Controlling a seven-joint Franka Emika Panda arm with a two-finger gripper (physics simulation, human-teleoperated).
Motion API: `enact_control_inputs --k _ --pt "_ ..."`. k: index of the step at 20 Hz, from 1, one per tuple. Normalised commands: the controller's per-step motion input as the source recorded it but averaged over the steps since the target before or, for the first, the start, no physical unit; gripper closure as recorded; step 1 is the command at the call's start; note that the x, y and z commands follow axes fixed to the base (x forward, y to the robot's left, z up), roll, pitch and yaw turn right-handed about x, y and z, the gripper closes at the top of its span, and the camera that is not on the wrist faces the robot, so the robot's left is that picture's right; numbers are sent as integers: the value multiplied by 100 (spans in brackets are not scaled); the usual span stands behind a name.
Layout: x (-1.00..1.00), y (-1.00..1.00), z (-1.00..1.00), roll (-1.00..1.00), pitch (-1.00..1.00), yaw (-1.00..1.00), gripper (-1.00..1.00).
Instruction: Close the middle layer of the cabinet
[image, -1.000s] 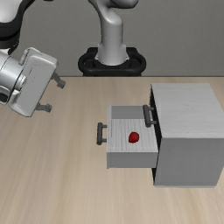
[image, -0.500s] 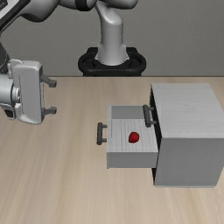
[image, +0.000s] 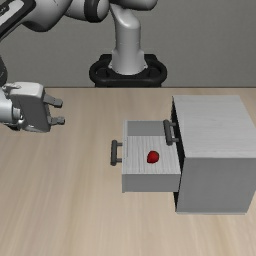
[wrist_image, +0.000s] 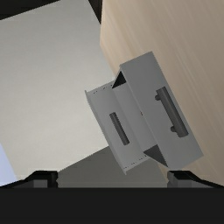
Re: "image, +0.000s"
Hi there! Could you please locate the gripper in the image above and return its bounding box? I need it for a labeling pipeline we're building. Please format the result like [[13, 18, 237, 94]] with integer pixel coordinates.
[[1, 81, 66, 134]]

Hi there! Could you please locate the grey cabinet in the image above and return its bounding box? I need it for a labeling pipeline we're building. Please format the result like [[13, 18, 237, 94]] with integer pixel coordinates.
[[162, 94, 256, 215]]

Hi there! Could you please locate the grey open drawer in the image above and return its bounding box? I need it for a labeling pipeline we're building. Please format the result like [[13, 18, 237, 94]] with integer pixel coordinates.
[[110, 119, 183, 194]]

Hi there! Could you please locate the small red fruit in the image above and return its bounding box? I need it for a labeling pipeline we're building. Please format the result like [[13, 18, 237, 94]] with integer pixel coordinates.
[[146, 150, 160, 165]]

